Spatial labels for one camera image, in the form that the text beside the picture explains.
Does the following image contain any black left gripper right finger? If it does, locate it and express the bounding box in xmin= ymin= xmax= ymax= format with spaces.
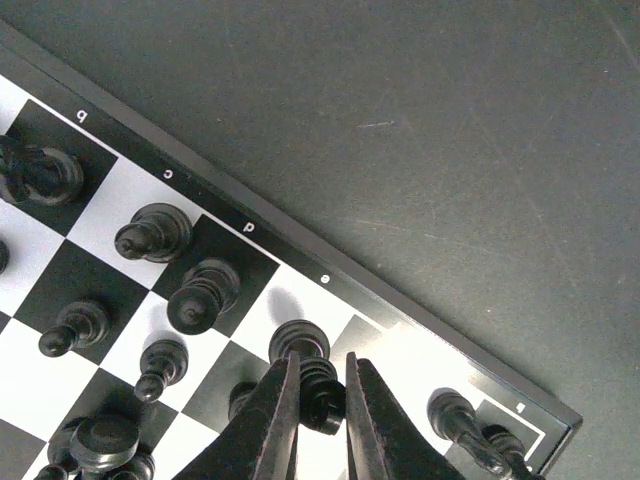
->
xmin=346 ymin=352 xmax=463 ymax=480

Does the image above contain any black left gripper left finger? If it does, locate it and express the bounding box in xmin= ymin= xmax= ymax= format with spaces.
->
xmin=175 ymin=352 xmax=300 ymax=480

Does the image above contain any black chess rook lying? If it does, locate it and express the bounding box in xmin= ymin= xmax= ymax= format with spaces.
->
xmin=36 ymin=415 xmax=155 ymax=479

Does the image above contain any black chess queen standing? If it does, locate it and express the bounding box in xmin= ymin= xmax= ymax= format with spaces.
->
xmin=166 ymin=258 xmax=241 ymax=335

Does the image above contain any black white chess board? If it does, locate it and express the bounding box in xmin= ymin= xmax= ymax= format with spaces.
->
xmin=1 ymin=25 xmax=582 ymax=479

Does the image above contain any black chess pawn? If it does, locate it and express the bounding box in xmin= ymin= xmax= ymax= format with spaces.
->
xmin=38 ymin=299 xmax=111 ymax=358

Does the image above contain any black chess bishop standing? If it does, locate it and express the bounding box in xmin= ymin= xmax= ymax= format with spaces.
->
xmin=114 ymin=202 xmax=194 ymax=264

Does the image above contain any black chess knight standing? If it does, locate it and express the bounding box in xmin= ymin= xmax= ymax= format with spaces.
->
xmin=1 ymin=135 xmax=84 ymax=207

